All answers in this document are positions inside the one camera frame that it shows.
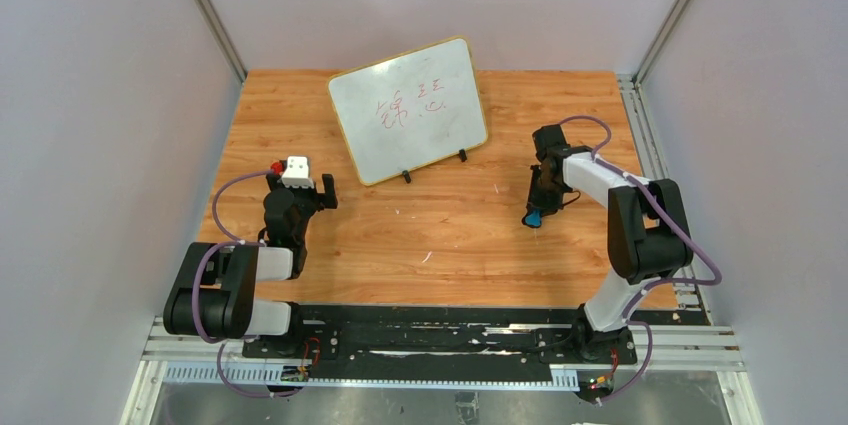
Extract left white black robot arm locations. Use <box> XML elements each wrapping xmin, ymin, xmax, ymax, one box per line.
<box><xmin>162</xmin><ymin>172</ymin><xmax>338</xmax><ymax>356</ymax></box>

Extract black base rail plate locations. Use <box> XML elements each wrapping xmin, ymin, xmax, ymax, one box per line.
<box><xmin>241</xmin><ymin>303</ymin><xmax>710</xmax><ymax>385</ymax></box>

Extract blue black eraser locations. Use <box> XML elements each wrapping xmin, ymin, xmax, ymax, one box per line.
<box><xmin>521</xmin><ymin>210</ymin><xmax>542</xmax><ymax>229</ymax></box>

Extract aluminium frame rails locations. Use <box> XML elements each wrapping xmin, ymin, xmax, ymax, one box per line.
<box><xmin>119</xmin><ymin>74</ymin><xmax>763</xmax><ymax>425</ymax></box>

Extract aluminium corner post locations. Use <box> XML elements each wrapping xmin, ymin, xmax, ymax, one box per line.
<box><xmin>194</xmin><ymin>0</ymin><xmax>248</xmax><ymax>84</ymax></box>
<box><xmin>632</xmin><ymin>0</ymin><xmax>693</xmax><ymax>88</ymax></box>

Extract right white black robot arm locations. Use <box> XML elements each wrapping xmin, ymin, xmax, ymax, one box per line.
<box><xmin>522</xmin><ymin>125</ymin><xmax>693</xmax><ymax>362</ymax></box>

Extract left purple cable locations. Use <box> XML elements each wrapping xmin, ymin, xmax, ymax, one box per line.
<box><xmin>191</xmin><ymin>170</ymin><xmax>306</xmax><ymax>400</ymax></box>

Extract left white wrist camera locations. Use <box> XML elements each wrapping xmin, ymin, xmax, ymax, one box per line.
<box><xmin>267</xmin><ymin>156</ymin><xmax>315</xmax><ymax>189</ymax></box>

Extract left aluminium corner post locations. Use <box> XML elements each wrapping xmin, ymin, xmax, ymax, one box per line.
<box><xmin>194</xmin><ymin>0</ymin><xmax>248</xmax><ymax>84</ymax></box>

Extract right aluminium corner post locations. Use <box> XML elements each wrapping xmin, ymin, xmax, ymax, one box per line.
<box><xmin>632</xmin><ymin>0</ymin><xmax>693</xmax><ymax>88</ymax></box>

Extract yellow framed whiteboard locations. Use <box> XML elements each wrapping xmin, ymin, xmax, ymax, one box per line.
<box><xmin>327</xmin><ymin>36</ymin><xmax>489</xmax><ymax>186</ymax></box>

